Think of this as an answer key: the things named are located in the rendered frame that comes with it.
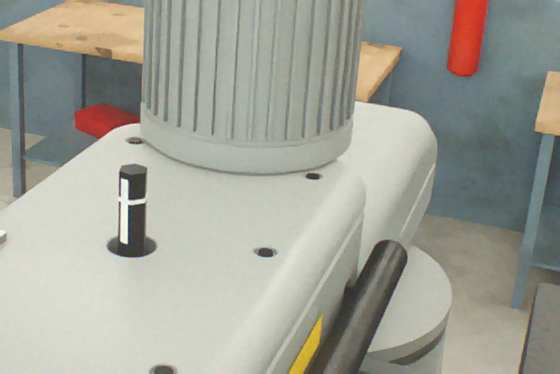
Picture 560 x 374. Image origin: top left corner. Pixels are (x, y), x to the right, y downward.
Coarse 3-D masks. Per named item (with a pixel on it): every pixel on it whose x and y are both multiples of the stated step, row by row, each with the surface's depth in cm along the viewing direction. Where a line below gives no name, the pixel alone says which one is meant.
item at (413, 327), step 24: (408, 264) 142; (432, 264) 143; (408, 288) 136; (432, 288) 136; (408, 312) 130; (432, 312) 131; (384, 336) 125; (408, 336) 125; (432, 336) 128; (384, 360) 123; (408, 360) 125; (432, 360) 130
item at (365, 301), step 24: (384, 240) 95; (384, 264) 91; (360, 288) 87; (384, 288) 88; (360, 312) 83; (384, 312) 87; (336, 336) 79; (360, 336) 80; (336, 360) 76; (360, 360) 79
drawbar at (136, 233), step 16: (128, 176) 71; (144, 176) 71; (128, 192) 71; (144, 192) 71; (128, 208) 72; (144, 208) 72; (128, 224) 72; (144, 224) 73; (128, 240) 73; (144, 240) 73; (128, 256) 73; (144, 256) 74
